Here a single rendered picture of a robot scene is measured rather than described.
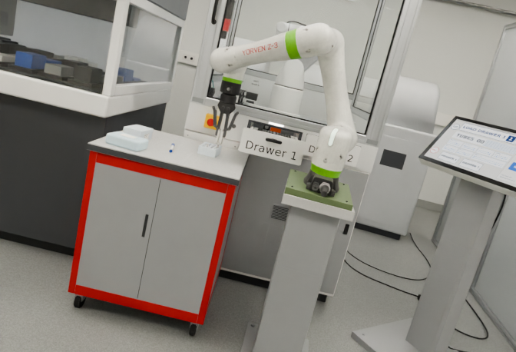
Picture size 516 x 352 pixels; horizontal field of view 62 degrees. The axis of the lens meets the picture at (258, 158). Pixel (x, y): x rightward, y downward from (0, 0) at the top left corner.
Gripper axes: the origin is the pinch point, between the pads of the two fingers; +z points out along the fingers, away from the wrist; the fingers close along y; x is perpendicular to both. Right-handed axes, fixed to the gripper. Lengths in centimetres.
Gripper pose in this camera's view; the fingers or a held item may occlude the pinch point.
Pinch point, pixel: (219, 136)
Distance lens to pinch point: 202.5
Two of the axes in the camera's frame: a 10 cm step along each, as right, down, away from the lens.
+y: 9.7, 2.4, -0.7
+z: -2.3, 9.5, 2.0
